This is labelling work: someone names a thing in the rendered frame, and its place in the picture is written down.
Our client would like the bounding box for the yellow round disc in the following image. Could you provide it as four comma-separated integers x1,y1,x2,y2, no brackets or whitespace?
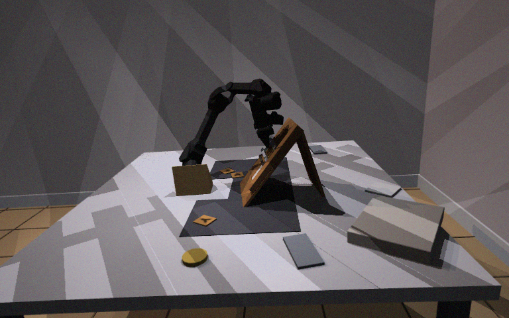
182,248,208,266

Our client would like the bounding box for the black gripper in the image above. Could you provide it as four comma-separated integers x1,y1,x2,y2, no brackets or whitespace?
252,110,274,148

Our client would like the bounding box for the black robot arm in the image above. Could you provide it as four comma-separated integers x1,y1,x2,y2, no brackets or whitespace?
179,79,284,166

